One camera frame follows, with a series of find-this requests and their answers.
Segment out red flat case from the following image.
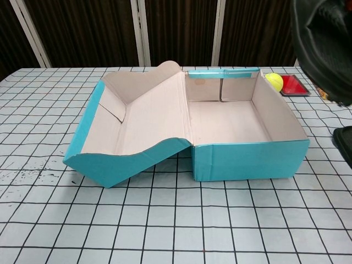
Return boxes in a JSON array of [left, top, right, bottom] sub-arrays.
[[279, 74, 311, 97]]

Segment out yellow-green tennis ball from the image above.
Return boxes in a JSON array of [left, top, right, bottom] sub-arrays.
[[265, 72, 284, 92]]

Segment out black corrugated partition panel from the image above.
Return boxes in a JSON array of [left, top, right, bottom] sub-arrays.
[[0, 0, 42, 82], [224, 0, 297, 67], [24, 0, 138, 68], [144, 0, 221, 67]]

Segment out white checked tablecloth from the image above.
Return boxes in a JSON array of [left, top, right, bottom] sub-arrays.
[[0, 65, 352, 264]]

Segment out black rubber slipper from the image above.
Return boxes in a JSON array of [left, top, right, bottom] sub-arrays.
[[290, 0, 352, 107], [333, 126, 352, 166]]

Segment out light blue cardboard shoe box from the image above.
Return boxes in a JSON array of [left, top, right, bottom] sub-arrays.
[[63, 60, 311, 190]]

